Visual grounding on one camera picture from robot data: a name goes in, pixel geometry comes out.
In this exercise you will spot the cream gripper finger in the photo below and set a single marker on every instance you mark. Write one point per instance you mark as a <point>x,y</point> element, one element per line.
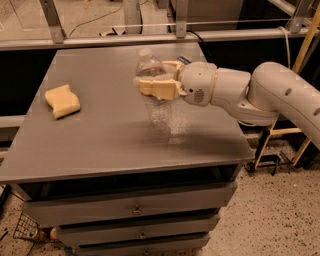
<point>173,68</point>
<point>163,89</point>

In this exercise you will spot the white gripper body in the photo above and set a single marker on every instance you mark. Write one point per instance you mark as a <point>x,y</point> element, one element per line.
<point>198,82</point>

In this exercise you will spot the clear plastic water bottle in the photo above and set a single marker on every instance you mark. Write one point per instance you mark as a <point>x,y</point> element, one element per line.
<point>158,109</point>

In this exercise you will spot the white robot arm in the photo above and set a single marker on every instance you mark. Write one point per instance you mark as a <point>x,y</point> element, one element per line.
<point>257,98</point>

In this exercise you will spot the blue chip bag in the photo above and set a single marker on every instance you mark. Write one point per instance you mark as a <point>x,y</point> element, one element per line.
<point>183,60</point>

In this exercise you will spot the yellow sponge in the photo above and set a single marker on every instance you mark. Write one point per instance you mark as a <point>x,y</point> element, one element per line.
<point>62,101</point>

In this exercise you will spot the grey drawer cabinet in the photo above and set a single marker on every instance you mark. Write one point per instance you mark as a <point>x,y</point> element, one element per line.
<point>109,181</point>

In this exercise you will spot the grey metal railing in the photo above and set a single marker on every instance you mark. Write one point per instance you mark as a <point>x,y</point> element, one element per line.
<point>46,24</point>

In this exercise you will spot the yellow wooden frame stand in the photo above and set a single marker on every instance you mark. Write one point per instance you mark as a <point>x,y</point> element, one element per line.
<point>309,44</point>

